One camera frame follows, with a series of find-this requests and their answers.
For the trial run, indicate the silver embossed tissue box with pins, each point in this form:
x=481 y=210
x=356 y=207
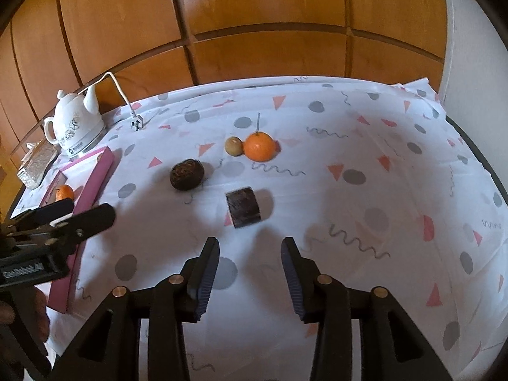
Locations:
x=35 y=163

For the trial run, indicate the white ceramic electric kettle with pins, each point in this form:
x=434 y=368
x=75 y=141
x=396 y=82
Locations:
x=73 y=121

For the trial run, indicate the white door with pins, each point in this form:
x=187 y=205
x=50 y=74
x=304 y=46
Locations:
x=476 y=47

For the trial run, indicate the dark water chestnut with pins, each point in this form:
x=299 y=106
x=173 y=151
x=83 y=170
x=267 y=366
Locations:
x=186 y=174

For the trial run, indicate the person's left hand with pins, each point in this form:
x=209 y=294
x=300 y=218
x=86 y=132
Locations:
x=40 y=314

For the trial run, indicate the brown longan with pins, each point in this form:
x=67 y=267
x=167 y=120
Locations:
x=234 y=146

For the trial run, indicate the pink rimmed tray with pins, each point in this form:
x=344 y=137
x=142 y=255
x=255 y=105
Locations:
x=101 y=170

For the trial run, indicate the wooden panelled wardrobe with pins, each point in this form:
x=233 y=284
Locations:
x=258 y=8

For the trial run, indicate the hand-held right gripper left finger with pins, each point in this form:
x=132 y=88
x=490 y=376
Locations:
x=206 y=278

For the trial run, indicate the kettle power base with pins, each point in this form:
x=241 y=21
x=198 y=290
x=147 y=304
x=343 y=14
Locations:
x=86 y=145

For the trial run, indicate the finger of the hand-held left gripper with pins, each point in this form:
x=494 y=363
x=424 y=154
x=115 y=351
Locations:
x=89 y=220
x=47 y=213

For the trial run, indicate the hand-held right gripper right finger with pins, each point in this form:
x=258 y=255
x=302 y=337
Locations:
x=293 y=281

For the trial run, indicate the small orange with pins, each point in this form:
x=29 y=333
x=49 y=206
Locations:
x=64 y=193

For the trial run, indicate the thick sugarcane piece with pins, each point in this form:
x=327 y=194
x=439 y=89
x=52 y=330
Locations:
x=243 y=208

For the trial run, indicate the orange with stem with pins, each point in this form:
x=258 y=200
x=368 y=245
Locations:
x=259 y=147

